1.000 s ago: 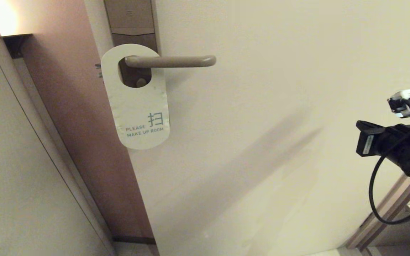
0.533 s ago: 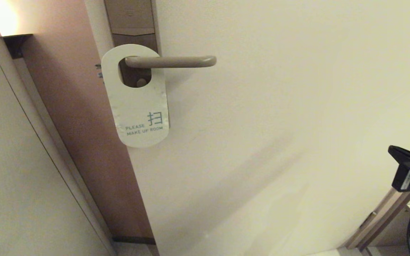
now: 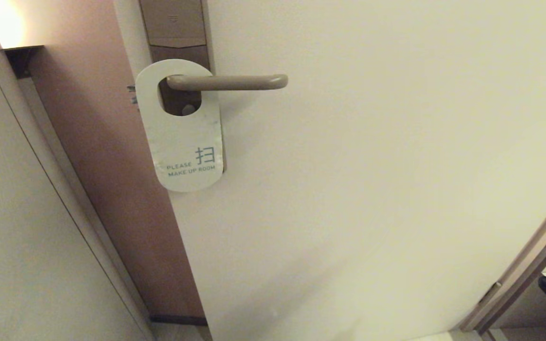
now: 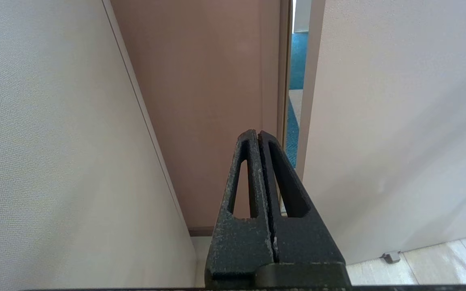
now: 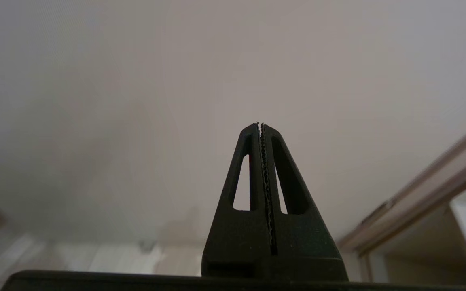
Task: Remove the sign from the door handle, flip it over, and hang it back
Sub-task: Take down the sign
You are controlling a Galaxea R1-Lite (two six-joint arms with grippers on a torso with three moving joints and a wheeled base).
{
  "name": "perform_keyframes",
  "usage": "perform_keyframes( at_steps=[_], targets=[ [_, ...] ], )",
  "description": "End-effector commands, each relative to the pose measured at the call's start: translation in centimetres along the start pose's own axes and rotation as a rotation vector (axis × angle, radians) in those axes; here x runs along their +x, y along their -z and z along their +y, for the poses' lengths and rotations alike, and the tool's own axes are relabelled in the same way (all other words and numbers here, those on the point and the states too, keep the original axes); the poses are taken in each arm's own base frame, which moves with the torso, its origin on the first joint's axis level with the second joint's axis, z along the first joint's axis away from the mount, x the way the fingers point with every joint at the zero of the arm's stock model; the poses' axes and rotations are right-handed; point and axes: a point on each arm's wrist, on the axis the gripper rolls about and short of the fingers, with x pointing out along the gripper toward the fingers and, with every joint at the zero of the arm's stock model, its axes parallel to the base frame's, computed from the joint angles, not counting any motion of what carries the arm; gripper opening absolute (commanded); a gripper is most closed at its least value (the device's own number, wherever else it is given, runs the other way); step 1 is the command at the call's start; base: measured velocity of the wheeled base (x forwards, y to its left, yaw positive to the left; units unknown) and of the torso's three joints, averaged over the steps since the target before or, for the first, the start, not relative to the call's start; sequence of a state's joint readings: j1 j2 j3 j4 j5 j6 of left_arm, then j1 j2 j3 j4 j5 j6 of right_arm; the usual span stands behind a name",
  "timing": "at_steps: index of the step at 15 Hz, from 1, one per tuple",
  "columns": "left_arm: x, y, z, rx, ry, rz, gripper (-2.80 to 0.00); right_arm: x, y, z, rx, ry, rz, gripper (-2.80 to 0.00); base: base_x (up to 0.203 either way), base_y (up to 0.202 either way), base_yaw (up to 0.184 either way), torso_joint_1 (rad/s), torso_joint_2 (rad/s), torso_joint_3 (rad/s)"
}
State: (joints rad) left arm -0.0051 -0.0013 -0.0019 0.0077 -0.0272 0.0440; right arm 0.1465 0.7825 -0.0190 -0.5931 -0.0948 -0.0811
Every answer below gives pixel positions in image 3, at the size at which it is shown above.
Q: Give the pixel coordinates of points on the metal frame hinge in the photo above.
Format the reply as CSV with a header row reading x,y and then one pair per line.
x,y
490,293

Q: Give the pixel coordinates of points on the glowing wall lamp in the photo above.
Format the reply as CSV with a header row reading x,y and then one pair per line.
x,y
19,59

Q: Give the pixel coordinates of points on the brown metal lock plate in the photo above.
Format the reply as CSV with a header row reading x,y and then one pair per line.
x,y
173,23

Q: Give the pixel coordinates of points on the dark baseboard strip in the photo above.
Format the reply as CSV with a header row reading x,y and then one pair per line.
x,y
178,320

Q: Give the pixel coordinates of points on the cream white door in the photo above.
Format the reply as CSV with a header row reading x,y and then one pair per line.
x,y
372,189

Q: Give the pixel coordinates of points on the beige keyhole cover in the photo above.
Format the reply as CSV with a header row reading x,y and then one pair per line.
x,y
188,110

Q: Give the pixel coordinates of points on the blue do-not-disturb door hanger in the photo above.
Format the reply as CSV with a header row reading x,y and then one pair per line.
x,y
183,142

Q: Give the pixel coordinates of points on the brown door frame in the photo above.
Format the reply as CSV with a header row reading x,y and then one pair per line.
x,y
519,274

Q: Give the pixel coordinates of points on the beige open shelf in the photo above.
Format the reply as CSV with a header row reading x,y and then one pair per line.
x,y
529,312

